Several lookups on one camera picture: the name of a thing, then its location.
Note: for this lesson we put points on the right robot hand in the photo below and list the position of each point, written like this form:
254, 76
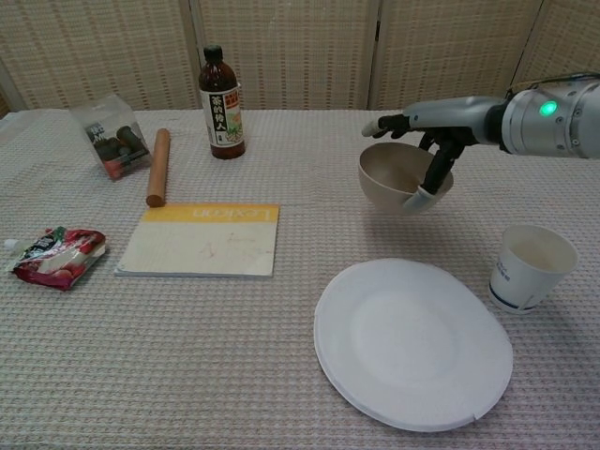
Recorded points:
445, 119

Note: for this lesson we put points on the beige bowl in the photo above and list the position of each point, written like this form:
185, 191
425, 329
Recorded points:
389, 180

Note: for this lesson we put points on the white paper cup blue print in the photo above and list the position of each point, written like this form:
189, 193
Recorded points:
520, 281

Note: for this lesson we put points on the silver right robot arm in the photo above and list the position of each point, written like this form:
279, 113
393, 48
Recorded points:
548, 119

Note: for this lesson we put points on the white paper plate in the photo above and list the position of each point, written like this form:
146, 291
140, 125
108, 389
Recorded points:
408, 347

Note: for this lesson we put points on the woven folding screen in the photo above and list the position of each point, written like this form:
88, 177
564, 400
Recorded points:
304, 51

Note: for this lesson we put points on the brown tea bottle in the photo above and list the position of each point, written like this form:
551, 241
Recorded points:
220, 117

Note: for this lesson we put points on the yellow white notepad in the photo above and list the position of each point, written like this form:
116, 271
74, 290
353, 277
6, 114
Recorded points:
201, 248

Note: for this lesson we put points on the wooden rolling pin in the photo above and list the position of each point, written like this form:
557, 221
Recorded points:
158, 164

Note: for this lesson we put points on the waffle weave tablecloth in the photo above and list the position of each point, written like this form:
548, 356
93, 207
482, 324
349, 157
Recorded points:
262, 356

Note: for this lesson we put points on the clear plastic box dark items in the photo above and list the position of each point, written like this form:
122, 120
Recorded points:
112, 136

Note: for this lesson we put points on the red snack pouch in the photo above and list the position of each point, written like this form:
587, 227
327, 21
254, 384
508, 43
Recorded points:
61, 258

